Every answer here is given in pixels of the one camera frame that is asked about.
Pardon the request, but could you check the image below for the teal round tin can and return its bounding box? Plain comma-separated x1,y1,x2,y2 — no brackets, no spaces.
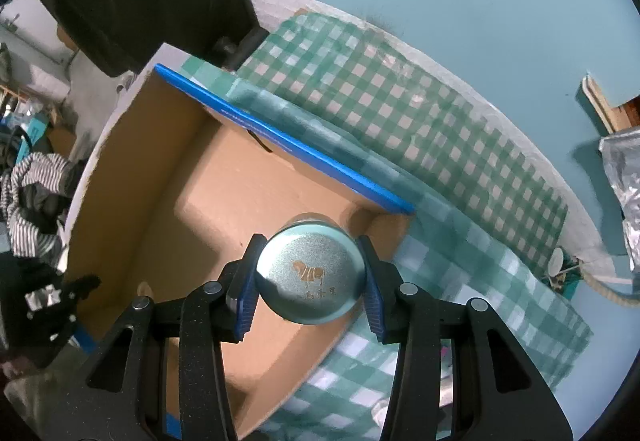
254,212,368,324

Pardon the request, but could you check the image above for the teal carton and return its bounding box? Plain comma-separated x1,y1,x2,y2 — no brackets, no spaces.
17,114,51,157

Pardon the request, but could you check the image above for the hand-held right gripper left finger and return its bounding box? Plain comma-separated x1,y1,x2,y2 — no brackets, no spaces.
60,233,268,441

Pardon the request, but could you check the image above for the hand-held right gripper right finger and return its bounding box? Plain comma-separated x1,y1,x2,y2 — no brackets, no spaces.
356,235,574,441

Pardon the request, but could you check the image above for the striped cloth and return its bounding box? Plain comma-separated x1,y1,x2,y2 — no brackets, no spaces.
0,151,86,267

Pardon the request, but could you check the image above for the beige rope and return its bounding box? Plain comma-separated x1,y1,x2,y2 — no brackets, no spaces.
585,271,640,308

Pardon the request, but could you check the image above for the crumpled silver foil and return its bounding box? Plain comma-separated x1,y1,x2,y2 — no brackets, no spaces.
599,125,640,272

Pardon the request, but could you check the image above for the wooden board piece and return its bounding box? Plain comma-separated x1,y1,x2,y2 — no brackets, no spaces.
581,74,640,134

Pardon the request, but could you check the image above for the small white object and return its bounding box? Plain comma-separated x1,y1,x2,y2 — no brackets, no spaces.
547,248,583,292

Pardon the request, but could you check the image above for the green checkered tablecloth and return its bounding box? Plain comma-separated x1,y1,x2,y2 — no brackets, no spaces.
182,14,593,441

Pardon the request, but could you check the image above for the wooden rack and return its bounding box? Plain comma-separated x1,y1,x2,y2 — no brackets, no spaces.
0,84,66,127

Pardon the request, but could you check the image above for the cardboard box with blue edge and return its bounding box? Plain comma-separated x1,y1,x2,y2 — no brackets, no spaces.
62,41,416,441

